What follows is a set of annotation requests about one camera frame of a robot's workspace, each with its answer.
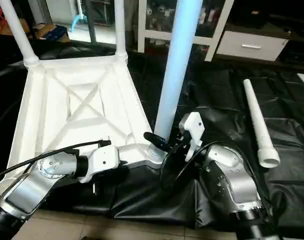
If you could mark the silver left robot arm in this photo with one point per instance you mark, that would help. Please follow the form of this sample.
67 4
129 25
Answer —
32 185

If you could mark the black work mat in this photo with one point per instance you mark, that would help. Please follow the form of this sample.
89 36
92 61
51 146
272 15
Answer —
156 200

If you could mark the white plastic table leg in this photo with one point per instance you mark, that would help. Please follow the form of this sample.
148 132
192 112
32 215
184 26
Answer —
120 27
174 70
259 120
19 35

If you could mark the white plastic table top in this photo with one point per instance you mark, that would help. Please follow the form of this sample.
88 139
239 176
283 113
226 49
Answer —
77 110

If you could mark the white glass-door cabinet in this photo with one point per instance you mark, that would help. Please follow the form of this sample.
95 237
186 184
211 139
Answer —
152 25

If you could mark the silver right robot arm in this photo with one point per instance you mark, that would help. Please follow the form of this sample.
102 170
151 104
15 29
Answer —
236 185

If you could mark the white low drawer unit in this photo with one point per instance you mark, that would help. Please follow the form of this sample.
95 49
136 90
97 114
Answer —
251 46

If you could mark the grey metal pole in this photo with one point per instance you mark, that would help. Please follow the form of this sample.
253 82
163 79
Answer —
90 22

